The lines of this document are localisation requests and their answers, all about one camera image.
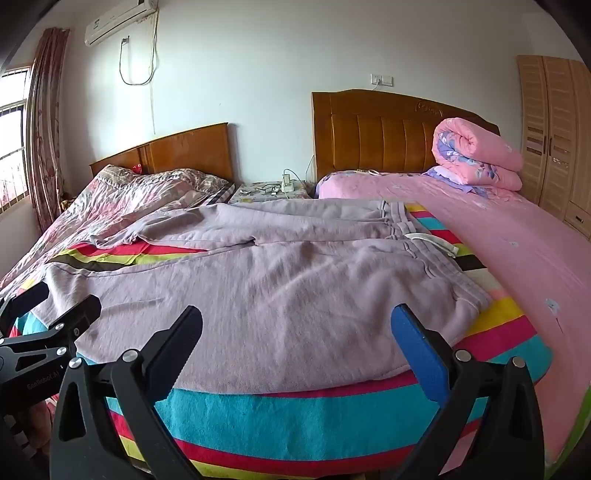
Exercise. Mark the floral pink grey quilt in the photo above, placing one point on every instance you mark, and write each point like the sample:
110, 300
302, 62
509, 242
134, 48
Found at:
114, 199

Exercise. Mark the pink bed sheet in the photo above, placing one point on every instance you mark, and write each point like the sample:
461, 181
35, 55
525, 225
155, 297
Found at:
540, 261

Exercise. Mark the rainbow striped blanket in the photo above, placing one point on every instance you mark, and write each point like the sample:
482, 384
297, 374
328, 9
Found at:
339, 430

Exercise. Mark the small wooden headboard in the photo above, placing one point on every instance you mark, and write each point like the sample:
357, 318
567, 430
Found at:
205, 149

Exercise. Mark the folded pink floral quilt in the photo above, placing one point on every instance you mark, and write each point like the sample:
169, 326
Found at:
472, 159

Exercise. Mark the white power strip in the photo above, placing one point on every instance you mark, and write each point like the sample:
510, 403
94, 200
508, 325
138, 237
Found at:
287, 184

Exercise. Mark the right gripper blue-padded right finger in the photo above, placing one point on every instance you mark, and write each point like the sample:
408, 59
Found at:
509, 443

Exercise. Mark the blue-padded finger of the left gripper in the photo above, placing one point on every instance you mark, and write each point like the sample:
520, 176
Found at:
40, 359

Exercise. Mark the large wooden headboard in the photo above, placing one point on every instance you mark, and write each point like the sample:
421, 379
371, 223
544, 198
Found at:
372, 130

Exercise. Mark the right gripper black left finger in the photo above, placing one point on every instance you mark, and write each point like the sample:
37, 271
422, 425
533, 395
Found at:
85, 444

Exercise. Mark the lilac sweatpants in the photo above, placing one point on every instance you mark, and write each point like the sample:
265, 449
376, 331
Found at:
296, 295

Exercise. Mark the beige wooden wardrobe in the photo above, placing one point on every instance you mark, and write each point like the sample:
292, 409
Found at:
556, 137

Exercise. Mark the nightstand with floral cloth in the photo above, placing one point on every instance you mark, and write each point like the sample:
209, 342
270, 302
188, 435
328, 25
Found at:
267, 191

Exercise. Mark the white wall socket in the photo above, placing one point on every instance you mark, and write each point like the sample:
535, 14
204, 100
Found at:
379, 80

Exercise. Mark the pink patterned curtain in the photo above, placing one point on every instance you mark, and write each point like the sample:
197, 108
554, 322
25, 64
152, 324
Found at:
42, 127

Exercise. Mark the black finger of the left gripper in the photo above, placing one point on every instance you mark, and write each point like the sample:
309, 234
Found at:
19, 305

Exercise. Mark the white wall air conditioner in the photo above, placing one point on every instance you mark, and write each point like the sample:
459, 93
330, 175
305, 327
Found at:
117, 18

